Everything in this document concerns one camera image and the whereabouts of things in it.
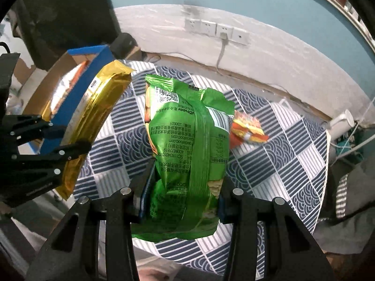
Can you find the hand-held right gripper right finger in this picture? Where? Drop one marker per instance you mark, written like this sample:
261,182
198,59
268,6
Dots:
221,210

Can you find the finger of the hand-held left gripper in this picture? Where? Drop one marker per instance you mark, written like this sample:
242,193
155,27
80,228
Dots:
58,155
32,127

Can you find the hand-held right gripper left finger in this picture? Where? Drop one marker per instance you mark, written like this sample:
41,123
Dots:
145,194

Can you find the blue cardboard box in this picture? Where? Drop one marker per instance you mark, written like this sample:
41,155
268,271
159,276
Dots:
77,96

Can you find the green snack bag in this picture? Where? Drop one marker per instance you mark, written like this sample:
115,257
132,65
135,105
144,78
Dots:
187,152

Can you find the long gold biscuit pack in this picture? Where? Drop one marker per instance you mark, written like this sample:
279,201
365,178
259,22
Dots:
99,105

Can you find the navy white patterned cloth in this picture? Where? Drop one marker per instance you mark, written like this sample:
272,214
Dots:
278,166

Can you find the small orange yellow sachet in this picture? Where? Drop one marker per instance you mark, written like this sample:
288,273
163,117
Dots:
249,128

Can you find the black hanging cloth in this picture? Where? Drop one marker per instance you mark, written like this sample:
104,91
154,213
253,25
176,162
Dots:
70,14

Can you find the black round object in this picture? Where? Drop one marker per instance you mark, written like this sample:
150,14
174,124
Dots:
123,46

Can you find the small brown cardboard piece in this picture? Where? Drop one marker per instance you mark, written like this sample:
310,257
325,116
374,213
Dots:
136,53

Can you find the grey cloth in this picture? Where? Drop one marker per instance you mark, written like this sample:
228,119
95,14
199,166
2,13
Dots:
351,187

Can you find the white plastic appliance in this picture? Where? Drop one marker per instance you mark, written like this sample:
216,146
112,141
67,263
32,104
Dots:
341,123

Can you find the white wall socket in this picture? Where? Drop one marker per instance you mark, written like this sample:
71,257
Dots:
208,27
224,30
240,36
192,25

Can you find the wooden wall shelf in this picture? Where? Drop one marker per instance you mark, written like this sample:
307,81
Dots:
345,8

